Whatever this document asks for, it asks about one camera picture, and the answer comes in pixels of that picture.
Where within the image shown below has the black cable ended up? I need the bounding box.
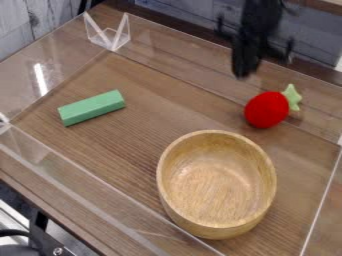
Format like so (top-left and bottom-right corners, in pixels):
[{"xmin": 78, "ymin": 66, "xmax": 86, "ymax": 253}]
[{"xmin": 0, "ymin": 226, "xmax": 35, "ymax": 249}]

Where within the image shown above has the clear acrylic tray wall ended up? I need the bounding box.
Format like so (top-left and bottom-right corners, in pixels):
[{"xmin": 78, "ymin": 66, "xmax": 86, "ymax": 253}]
[{"xmin": 0, "ymin": 117, "xmax": 338, "ymax": 256}]

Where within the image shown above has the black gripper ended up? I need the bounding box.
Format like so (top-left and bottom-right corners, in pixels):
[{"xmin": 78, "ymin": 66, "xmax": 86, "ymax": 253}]
[{"xmin": 214, "ymin": 14, "xmax": 297, "ymax": 80}]

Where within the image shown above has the wooden bowl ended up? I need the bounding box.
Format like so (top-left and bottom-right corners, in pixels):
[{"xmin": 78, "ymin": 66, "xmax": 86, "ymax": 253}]
[{"xmin": 157, "ymin": 130, "xmax": 277, "ymax": 240}]

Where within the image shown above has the green rectangular block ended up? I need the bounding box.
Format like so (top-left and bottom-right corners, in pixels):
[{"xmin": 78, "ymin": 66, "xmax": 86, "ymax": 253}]
[{"xmin": 58, "ymin": 90, "xmax": 126, "ymax": 127}]

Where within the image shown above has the clear acrylic corner bracket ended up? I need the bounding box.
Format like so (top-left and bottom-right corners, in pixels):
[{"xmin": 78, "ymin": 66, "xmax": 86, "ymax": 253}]
[{"xmin": 83, "ymin": 13, "xmax": 131, "ymax": 52}]

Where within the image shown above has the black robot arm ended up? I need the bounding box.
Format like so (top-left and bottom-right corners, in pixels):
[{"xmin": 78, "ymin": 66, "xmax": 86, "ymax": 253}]
[{"xmin": 215, "ymin": 0, "xmax": 294, "ymax": 79}]

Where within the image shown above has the black metal table frame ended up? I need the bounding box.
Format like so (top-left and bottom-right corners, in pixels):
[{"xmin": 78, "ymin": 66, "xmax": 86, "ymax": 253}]
[{"xmin": 30, "ymin": 211, "xmax": 76, "ymax": 256}]

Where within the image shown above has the red plush strawberry toy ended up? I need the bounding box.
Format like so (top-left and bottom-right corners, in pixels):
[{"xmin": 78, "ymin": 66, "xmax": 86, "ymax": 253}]
[{"xmin": 245, "ymin": 84, "xmax": 302, "ymax": 129}]

